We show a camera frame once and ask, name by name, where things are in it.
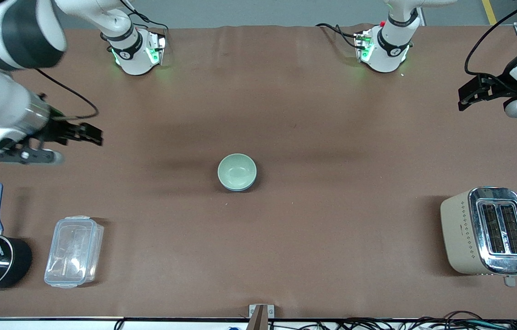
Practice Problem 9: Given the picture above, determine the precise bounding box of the green bowl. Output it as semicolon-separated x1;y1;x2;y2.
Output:
217;153;257;191

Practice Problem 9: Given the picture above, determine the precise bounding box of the blue bowl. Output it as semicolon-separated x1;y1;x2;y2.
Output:
218;172;258;193

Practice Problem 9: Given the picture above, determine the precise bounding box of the clear plastic food container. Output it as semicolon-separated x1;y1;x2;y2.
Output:
44;215;105;289

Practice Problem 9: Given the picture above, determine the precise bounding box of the beige chrome toaster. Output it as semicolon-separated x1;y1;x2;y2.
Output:
440;186;517;288

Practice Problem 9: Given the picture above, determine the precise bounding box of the brown table cover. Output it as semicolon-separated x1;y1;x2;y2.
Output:
0;24;517;320

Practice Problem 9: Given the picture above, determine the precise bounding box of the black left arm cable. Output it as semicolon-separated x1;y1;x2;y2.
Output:
464;0;517;77

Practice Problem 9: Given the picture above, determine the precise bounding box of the black right base cable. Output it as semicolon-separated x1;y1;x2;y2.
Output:
123;9;168;39

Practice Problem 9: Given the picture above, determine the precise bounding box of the black base cable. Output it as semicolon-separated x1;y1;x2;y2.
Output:
123;9;168;39
315;22;361;49

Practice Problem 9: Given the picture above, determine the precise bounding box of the black left base cable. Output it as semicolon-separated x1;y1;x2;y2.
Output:
315;22;361;49

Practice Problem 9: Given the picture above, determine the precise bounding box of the black floor cable bundle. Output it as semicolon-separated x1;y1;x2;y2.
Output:
304;310;517;330

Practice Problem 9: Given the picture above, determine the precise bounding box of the metal mount bracket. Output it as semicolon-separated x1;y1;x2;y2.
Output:
249;304;275;330

